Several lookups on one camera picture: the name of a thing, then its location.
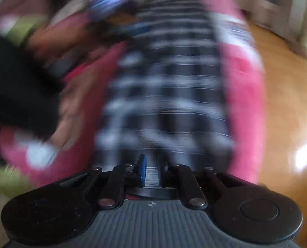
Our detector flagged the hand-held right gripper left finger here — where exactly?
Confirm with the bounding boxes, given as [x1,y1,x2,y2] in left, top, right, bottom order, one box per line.
[59,154,147,210]

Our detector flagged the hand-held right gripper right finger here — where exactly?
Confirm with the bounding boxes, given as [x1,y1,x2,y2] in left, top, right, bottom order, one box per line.
[157,155,243,210]

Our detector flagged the dark plaid pants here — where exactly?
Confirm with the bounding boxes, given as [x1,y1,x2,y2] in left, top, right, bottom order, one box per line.
[95,0,235,189]

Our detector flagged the pink floral blanket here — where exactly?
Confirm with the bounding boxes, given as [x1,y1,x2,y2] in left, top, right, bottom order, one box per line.
[0,0,268,186]

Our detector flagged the green cloth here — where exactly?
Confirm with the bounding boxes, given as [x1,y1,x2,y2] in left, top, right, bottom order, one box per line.
[0,160,33,195]

